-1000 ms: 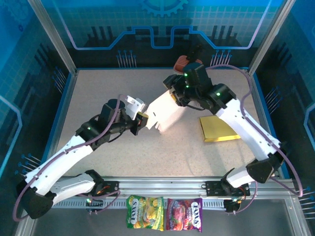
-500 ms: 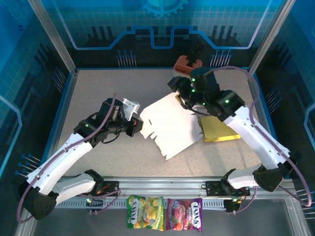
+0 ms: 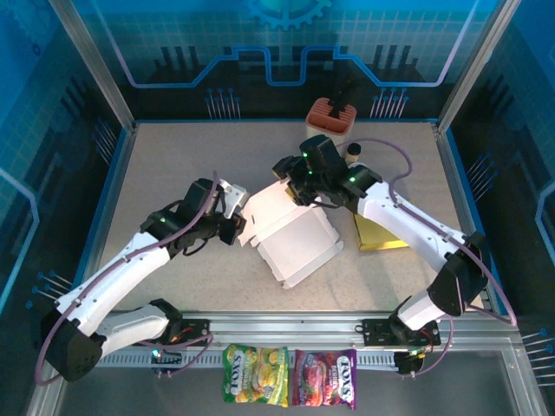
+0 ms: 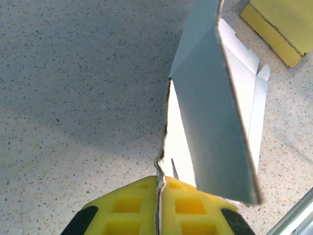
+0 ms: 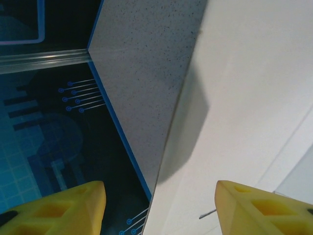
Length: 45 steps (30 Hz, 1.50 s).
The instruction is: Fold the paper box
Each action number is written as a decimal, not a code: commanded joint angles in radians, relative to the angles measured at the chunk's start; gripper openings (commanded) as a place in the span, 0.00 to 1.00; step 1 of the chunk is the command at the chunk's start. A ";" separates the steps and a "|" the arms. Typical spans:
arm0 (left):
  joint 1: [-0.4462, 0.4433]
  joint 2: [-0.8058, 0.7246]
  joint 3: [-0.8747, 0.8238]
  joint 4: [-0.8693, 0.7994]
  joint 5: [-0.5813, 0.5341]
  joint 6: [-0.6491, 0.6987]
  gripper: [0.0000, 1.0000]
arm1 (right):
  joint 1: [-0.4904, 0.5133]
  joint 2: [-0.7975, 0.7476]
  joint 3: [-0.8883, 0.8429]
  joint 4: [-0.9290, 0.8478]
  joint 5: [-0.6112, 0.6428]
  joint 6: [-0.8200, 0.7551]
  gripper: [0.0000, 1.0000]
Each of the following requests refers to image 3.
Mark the purple Fox's candy bag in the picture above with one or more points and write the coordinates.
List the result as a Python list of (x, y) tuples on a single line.
[(323, 379)]

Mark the beige knife block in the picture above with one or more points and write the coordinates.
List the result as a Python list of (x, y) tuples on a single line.
[(329, 117)]

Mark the black control board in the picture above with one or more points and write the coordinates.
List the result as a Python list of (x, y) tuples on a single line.
[(167, 362), (409, 362)]

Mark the green candy bag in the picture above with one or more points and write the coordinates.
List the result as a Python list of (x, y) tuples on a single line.
[(256, 375)]

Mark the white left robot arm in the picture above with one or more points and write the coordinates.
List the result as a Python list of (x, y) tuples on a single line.
[(117, 277)]

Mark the aluminium frame post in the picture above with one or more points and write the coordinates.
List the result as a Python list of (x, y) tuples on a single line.
[(475, 65), (96, 65)]

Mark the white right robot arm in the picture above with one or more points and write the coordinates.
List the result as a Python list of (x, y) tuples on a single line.
[(407, 225)]

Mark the yellow paper box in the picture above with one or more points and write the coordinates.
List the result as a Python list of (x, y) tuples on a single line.
[(377, 238)]

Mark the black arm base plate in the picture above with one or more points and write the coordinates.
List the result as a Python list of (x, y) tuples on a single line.
[(197, 327), (373, 331)]

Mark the small jar with black lid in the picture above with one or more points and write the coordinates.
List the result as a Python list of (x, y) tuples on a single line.
[(354, 151)]

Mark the aluminium mounting rail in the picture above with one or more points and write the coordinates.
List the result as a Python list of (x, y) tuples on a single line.
[(282, 325)]

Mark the white paper box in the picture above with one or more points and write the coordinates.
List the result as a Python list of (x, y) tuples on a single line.
[(295, 242)]

